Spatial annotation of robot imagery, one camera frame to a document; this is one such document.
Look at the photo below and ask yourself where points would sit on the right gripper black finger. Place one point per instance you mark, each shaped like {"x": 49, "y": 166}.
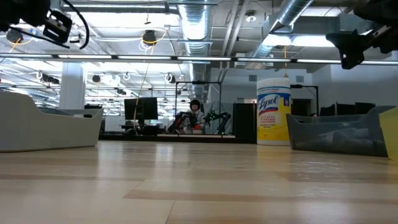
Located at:
{"x": 351, "y": 46}

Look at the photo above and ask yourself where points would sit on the light grey plastic bin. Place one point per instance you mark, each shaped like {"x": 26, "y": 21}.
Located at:
{"x": 46, "y": 133}

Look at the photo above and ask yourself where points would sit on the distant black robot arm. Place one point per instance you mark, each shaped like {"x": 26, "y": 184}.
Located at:
{"x": 180, "y": 119}
{"x": 222, "y": 118}

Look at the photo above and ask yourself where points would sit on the black ceiling-mounted device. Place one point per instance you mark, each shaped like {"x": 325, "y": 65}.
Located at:
{"x": 149, "y": 36}
{"x": 14, "y": 35}

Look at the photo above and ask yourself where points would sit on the row of dark monitors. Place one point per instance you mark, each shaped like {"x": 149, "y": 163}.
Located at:
{"x": 348, "y": 109}

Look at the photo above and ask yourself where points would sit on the smoky dark translucent bin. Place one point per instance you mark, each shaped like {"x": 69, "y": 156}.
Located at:
{"x": 342, "y": 133}

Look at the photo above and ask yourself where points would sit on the white building column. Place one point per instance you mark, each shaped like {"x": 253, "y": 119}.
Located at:
{"x": 72, "y": 87}

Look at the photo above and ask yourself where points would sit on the yellow translucent plastic bin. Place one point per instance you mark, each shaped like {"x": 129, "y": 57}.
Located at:
{"x": 390, "y": 133}

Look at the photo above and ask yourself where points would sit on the white round ceiling sensor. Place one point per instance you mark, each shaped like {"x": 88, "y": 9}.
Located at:
{"x": 250, "y": 17}

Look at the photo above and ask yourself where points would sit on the Lysol wipes canister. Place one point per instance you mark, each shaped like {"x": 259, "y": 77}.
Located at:
{"x": 273, "y": 124}

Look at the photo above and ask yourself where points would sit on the long overhead light bar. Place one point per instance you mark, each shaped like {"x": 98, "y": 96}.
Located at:
{"x": 140, "y": 57}

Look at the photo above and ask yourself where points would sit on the tall black cabinet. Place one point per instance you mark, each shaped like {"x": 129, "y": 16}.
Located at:
{"x": 244, "y": 121}

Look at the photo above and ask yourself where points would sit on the black computer monitor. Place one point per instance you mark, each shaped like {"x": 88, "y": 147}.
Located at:
{"x": 141, "y": 108}

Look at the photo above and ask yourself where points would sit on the person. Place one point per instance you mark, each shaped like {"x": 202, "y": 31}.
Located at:
{"x": 195, "y": 107}

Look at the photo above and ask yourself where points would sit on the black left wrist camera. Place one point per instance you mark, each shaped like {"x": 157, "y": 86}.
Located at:
{"x": 57, "y": 26}

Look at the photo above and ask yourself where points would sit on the thin black stand frame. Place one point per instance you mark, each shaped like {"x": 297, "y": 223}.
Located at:
{"x": 308, "y": 86}

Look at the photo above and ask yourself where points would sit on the slanted silver ventilation duct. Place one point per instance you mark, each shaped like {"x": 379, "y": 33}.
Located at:
{"x": 289, "y": 12}

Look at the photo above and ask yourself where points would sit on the distant black rig frame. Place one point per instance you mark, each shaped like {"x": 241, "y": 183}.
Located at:
{"x": 199, "y": 82}

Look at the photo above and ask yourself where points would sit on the straight silver ventilation duct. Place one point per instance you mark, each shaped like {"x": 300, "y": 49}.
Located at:
{"x": 196, "y": 25}

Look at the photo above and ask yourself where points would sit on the black aluminium table frame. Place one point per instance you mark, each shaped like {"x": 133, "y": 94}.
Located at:
{"x": 155, "y": 138}

